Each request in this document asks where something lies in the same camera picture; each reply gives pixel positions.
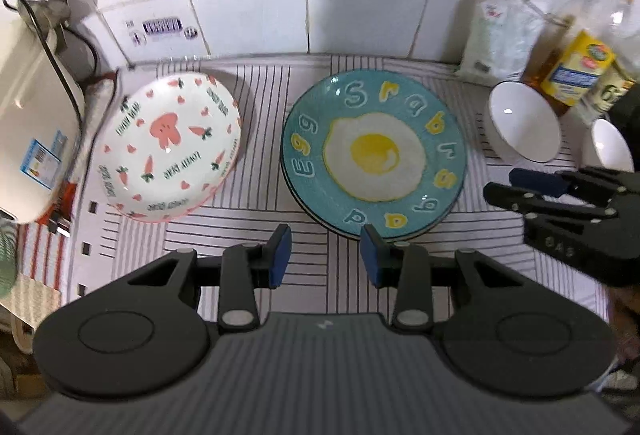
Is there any white ribbed bowl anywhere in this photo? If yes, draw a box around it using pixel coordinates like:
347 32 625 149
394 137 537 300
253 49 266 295
483 80 562 168
591 118 634 173

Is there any blue fried egg plate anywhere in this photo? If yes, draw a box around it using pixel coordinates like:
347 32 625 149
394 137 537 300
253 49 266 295
280 67 469 240

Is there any pink rabbit carrot plate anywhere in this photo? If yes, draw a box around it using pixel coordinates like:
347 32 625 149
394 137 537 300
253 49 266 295
96 72 242 223

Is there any white sun plate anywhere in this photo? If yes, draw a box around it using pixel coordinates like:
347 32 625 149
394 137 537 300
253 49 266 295
281 158 464 241

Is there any striped table cloth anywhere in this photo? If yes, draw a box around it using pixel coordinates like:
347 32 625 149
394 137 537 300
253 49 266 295
63 56 608 319

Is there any yellow label cooking wine bottle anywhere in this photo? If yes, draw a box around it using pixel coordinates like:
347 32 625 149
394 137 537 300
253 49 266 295
523 0 616 116

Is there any white salt bag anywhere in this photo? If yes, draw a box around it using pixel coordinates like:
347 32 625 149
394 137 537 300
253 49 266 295
458 0 544 86

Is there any white vinegar bottle yellow cap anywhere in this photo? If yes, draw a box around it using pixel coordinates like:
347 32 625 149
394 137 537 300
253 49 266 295
570 0 638 123

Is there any red striped cloth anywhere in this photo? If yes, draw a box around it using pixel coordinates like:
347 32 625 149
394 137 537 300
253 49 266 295
12 207 70 325

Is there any green plastic basket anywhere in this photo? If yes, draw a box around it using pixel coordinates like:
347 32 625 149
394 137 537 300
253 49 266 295
0 218 18 297

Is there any white rice cooker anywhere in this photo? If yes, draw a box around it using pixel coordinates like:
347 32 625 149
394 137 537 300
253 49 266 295
0 11 85 224

